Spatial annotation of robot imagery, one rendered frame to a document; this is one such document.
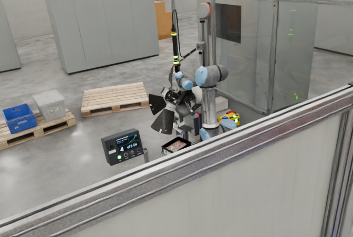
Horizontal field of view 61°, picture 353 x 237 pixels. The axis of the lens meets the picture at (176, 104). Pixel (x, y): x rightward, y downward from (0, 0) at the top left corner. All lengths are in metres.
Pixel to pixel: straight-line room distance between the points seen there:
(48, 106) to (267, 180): 4.69
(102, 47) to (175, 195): 7.60
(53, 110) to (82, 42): 3.09
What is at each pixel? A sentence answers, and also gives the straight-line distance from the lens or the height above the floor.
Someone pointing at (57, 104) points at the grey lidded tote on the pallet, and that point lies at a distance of 5.30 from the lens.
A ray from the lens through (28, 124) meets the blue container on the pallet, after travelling 5.30.
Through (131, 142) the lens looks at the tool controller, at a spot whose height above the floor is 1.19.
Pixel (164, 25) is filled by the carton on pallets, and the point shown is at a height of 0.44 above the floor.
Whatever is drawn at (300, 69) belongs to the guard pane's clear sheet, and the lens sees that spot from 2.59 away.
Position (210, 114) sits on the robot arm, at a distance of 2.03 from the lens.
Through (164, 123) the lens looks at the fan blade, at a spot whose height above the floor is 1.00.
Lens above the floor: 2.32
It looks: 25 degrees down
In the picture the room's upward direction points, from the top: 5 degrees counter-clockwise
